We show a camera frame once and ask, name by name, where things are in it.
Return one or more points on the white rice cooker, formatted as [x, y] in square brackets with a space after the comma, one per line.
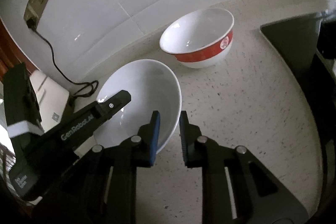
[52, 99]

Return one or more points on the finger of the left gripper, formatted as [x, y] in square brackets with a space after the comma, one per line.
[71, 133]

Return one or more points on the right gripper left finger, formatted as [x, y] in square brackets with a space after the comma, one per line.
[105, 178]

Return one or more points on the brown wooden door frame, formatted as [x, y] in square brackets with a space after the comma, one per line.
[11, 55]

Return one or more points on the red banded bowl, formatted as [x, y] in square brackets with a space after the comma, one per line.
[199, 39]

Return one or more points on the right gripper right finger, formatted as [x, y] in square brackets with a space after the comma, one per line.
[236, 186]

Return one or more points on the white floral bowl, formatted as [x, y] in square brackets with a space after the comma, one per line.
[153, 86]

